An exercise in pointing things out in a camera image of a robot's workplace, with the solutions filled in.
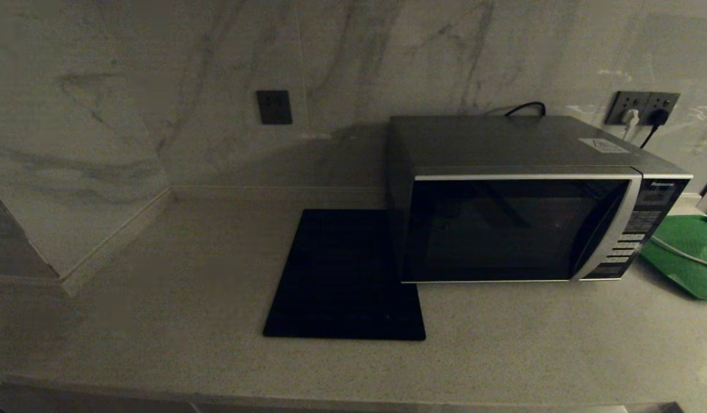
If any silver microwave oven body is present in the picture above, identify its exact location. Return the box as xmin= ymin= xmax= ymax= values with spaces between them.
xmin=386 ymin=116 xmax=694 ymax=283

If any black square mat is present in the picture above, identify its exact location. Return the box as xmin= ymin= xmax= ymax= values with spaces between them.
xmin=263 ymin=209 xmax=426 ymax=341

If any green plastic tray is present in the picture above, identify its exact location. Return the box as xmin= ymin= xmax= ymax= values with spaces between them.
xmin=640 ymin=215 xmax=707 ymax=301

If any dark single wall socket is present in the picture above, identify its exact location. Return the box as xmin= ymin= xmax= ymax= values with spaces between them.
xmin=256 ymin=90 xmax=293 ymax=125

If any black cable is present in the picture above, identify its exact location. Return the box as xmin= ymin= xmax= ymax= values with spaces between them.
xmin=504 ymin=102 xmax=546 ymax=119

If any white plug with cable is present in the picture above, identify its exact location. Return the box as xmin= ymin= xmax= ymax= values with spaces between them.
xmin=621 ymin=109 xmax=641 ymax=141

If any grey double wall socket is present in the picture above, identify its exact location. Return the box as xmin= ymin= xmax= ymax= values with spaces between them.
xmin=606 ymin=92 xmax=681 ymax=127

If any black plug with cable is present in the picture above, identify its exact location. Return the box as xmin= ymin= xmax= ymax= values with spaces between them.
xmin=640 ymin=109 xmax=670 ymax=150

